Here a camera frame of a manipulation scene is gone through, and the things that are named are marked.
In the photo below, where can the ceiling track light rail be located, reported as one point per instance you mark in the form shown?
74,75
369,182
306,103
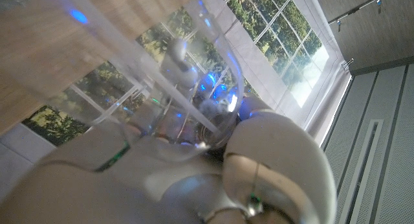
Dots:
355,10

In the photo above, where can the metal binder clip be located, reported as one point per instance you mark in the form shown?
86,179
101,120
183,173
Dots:
347,63

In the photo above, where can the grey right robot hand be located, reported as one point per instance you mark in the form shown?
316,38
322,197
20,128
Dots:
161,185

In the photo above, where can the printed window backdrop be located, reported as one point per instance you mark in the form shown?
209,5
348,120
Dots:
281,39

